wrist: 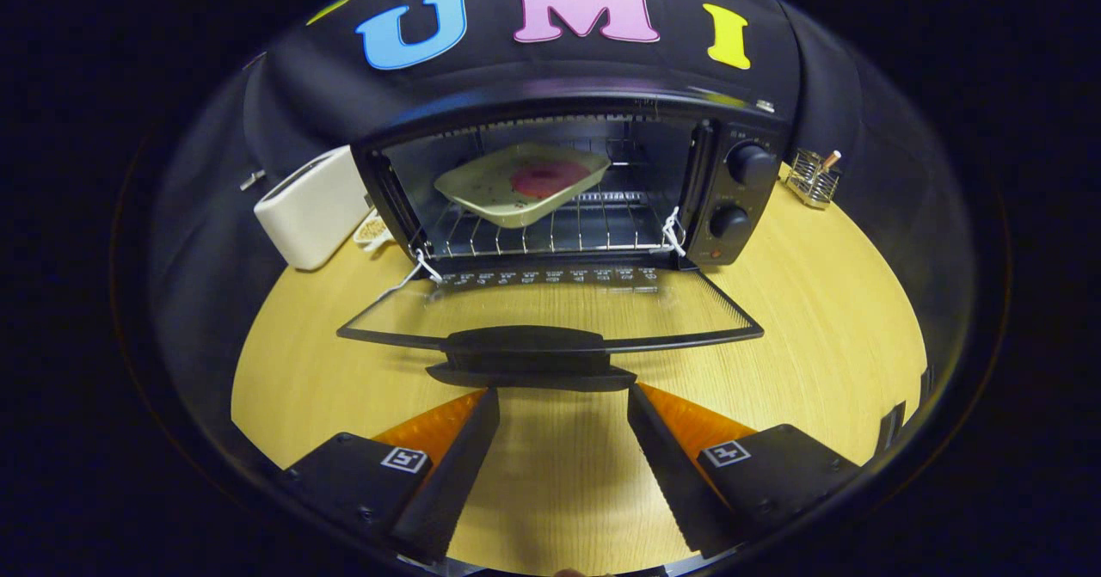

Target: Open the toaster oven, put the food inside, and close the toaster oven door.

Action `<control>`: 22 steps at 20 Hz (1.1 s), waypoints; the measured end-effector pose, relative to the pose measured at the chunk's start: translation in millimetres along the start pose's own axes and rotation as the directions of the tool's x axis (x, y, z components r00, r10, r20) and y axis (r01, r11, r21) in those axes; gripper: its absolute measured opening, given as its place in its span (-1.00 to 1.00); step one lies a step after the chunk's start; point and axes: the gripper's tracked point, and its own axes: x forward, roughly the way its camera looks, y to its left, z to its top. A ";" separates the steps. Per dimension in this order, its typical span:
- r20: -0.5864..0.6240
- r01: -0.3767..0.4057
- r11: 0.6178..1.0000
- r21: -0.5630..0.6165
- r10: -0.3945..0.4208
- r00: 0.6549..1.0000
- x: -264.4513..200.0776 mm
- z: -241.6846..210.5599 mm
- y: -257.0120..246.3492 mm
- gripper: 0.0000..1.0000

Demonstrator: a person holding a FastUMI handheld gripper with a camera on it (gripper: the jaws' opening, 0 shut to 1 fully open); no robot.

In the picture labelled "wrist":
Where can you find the pink ham slice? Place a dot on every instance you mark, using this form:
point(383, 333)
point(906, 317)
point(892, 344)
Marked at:
point(550, 180)

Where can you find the white slot toaster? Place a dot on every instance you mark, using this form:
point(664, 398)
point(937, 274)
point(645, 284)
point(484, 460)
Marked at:
point(310, 216)

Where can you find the small dish of nuts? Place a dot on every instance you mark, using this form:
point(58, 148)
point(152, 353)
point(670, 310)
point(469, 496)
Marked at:
point(372, 230)

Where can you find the cream rectangular tray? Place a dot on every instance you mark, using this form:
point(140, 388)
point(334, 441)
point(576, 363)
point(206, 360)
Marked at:
point(482, 186)

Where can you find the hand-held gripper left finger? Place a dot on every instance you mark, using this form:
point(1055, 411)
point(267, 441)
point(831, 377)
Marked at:
point(452, 491)

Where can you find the black toaster oven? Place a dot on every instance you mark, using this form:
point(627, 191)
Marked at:
point(748, 207)

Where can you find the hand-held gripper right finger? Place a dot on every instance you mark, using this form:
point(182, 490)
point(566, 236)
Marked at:
point(671, 474)

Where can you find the silver metal clip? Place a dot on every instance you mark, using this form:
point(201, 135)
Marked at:
point(252, 181)

